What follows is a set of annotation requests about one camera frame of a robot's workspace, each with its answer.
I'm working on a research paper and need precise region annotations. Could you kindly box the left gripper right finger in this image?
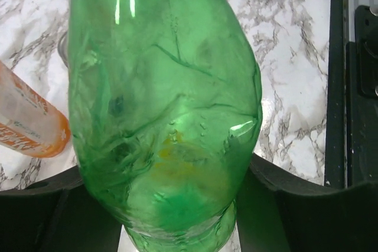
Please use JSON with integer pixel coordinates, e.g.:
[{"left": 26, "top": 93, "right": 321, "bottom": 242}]
[{"left": 236, "top": 154, "right": 377, "bottom": 251}]

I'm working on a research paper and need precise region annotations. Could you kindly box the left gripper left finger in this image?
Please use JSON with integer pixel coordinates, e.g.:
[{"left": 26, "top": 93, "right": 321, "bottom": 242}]
[{"left": 1, "top": 166, "right": 121, "bottom": 251}]

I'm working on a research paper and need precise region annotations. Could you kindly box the green plastic bottle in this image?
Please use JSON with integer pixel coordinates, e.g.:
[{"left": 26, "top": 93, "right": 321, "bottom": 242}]
[{"left": 68, "top": 0, "right": 262, "bottom": 251}]

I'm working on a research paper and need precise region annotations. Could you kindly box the black base frame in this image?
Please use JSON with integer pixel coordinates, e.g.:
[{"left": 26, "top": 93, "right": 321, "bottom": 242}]
[{"left": 324, "top": 0, "right": 377, "bottom": 189}]

